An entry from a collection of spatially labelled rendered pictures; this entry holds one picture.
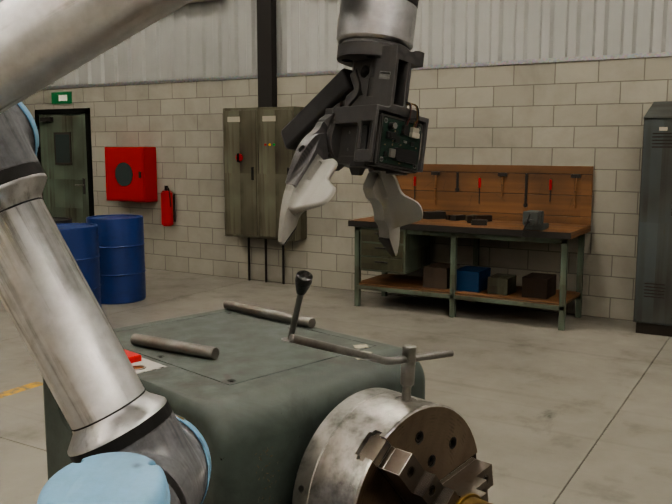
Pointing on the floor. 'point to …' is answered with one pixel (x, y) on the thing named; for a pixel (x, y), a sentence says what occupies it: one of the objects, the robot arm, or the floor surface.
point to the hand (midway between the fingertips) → (335, 252)
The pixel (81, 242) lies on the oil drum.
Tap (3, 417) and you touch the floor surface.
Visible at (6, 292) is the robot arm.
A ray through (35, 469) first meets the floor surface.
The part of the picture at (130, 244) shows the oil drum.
